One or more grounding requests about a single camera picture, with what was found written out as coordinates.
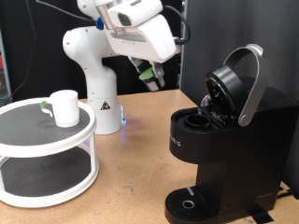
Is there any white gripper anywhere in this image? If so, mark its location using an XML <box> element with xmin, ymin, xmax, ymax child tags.
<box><xmin>106</xmin><ymin>14</ymin><xmax>182</xmax><ymax>89</ymax></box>

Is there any green reusable coffee pod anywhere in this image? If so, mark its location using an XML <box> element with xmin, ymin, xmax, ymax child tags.
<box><xmin>138</xmin><ymin>67</ymin><xmax>161</xmax><ymax>91</ymax></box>

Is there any black Keurig coffee machine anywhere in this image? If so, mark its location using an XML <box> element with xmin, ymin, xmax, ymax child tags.
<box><xmin>164</xmin><ymin>43</ymin><xmax>299</xmax><ymax>224</ymax></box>

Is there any black backdrop curtain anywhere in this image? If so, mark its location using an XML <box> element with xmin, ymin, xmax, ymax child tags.
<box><xmin>0</xmin><ymin>0</ymin><xmax>183</xmax><ymax>101</ymax></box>

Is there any white two-tier turntable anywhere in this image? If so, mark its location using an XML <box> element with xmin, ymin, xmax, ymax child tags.
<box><xmin>0</xmin><ymin>96</ymin><xmax>100</xmax><ymax>209</ymax></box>

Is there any black tape strip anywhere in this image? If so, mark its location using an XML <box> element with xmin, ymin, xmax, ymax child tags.
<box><xmin>247</xmin><ymin>206</ymin><xmax>275</xmax><ymax>224</ymax></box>

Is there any white mug green handle tape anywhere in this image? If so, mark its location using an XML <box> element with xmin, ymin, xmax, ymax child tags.
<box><xmin>39</xmin><ymin>89</ymin><xmax>80</xmax><ymax>129</ymax></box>

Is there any grey metal post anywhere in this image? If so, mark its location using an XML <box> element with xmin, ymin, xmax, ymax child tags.
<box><xmin>0</xmin><ymin>27</ymin><xmax>13</xmax><ymax>101</ymax></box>

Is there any black power cord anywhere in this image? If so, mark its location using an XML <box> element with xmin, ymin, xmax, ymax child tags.
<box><xmin>275</xmin><ymin>188</ymin><xmax>295</xmax><ymax>200</ymax></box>

